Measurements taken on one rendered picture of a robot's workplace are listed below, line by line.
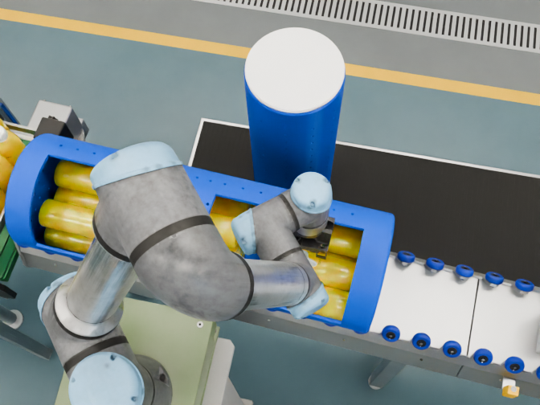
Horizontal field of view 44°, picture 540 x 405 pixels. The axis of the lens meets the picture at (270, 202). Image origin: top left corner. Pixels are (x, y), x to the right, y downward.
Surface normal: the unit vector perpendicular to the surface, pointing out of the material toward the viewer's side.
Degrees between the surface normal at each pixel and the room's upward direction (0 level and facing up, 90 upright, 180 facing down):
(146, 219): 17
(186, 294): 57
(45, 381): 0
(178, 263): 30
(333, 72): 0
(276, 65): 0
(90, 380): 11
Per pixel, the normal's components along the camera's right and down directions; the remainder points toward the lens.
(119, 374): 0.02, -0.19
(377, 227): 0.08, -0.72
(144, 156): 0.22, -0.47
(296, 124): 0.01, 0.92
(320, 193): -0.01, -0.39
